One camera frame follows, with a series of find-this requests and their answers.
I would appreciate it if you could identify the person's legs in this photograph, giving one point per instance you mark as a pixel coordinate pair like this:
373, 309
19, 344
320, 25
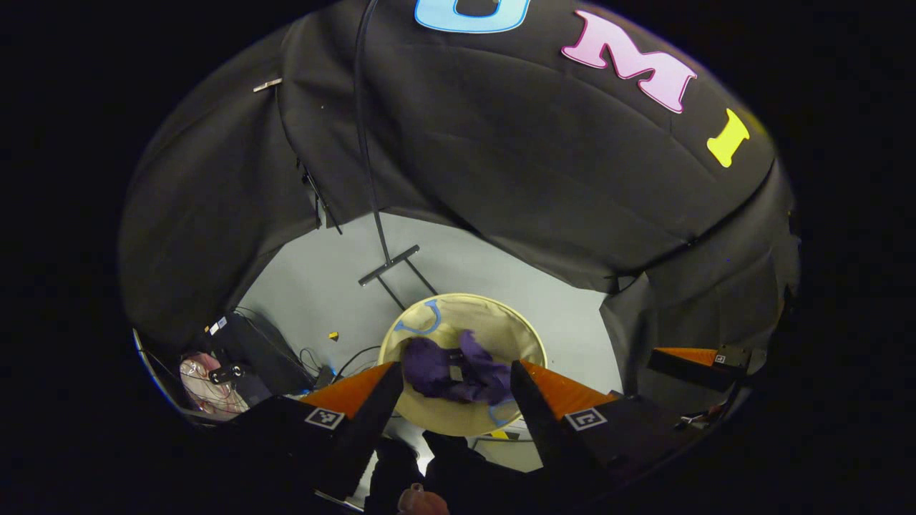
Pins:
465, 479

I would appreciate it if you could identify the beige laundry hamper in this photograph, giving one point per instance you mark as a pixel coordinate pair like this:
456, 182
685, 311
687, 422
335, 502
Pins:
494, 325

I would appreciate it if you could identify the black clothes rack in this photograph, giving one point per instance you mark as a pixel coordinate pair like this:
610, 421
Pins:
366, 164

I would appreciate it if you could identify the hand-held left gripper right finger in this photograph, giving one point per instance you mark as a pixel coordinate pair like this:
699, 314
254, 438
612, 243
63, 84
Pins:
544, 429

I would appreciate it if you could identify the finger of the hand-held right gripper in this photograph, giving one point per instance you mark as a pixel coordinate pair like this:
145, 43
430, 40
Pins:
680, 366

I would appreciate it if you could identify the purple knit jacket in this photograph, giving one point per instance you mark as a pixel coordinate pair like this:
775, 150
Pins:
429, 368

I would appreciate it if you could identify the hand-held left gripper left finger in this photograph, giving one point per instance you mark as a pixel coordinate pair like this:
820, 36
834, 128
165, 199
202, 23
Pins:
368, 429

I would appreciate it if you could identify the silver metal clip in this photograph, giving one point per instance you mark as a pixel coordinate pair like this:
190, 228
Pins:
267, 84

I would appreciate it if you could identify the black equipment case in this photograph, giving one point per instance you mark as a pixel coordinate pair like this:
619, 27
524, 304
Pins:
265, 350

